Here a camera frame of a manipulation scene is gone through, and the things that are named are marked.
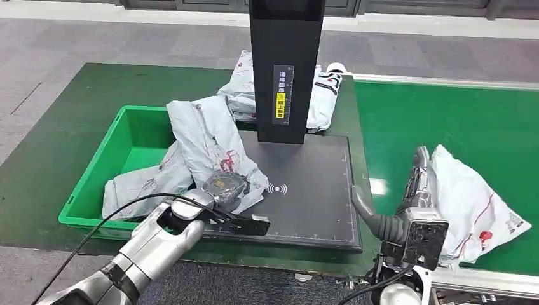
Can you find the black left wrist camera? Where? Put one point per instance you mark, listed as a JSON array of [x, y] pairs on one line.
[[248, 225]]

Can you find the column label with yellow sticker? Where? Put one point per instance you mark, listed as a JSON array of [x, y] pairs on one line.
[[283, 84]]

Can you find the dark green table mat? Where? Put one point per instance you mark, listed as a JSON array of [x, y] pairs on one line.
[[42, 168]]

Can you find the green plastic crate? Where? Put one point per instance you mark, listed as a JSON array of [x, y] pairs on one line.
[[134, 139]]

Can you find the white metal bracket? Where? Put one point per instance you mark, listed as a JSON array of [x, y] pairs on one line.
[[303, 277]]

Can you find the black scanner base plate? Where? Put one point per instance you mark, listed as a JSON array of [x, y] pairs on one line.
[[311, 202]]

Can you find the grey parcel bag red print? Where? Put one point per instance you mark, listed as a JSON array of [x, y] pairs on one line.
[[202, 134]]

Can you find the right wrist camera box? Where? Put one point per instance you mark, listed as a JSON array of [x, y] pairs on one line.
[[421, 240]]

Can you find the grey parcel bag small logo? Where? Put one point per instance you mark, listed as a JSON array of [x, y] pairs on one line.
[[240, 92]]

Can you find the white parcel bag red lines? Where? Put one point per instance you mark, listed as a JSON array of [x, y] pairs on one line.
[[463, 198]]

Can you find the pale grey parcel bag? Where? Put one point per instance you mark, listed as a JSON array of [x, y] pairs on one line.
[[143, 189]]

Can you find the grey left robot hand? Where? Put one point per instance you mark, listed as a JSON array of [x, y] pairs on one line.
[[227, 187]]

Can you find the black scanner column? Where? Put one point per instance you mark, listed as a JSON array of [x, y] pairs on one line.
[[286, 42]]

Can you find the aluminium conveyor rail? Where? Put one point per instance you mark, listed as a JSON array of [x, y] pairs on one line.
[[484, 282], [442, 82]]

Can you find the green conveyor belt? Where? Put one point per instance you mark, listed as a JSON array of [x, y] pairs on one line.
[[463, 118]]

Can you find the white parcel bag black print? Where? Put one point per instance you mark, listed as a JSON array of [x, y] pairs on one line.
[[322, 105]]

